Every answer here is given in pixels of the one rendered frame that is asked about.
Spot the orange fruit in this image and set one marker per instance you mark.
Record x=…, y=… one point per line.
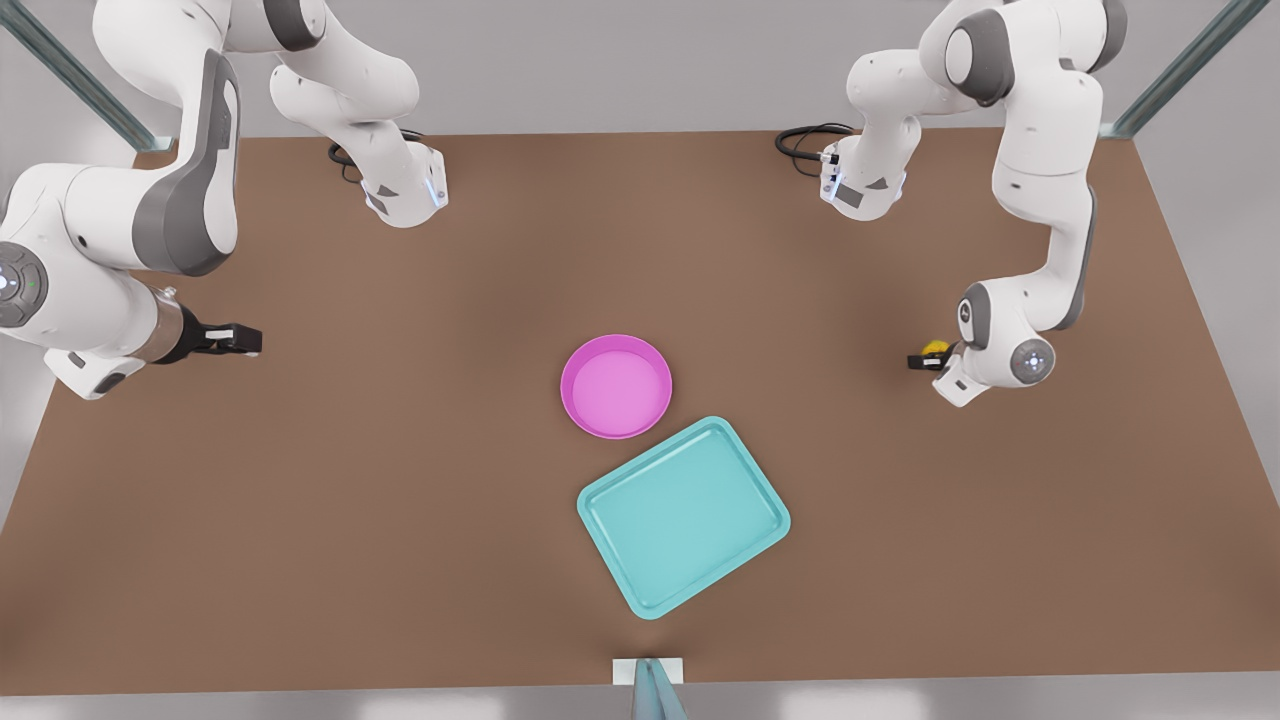
x=935, y=347

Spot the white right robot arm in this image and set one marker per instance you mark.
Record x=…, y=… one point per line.
x=190, y=190

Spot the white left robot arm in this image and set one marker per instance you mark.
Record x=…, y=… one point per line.
x=1040, y=190

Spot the teal rectangular tray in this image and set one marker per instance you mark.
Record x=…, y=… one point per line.
x=683, y=516

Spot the pink round plate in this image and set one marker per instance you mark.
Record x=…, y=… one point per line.
x=616, y=388

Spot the silver frame post with foot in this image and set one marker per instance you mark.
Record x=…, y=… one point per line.
x=650, y=685

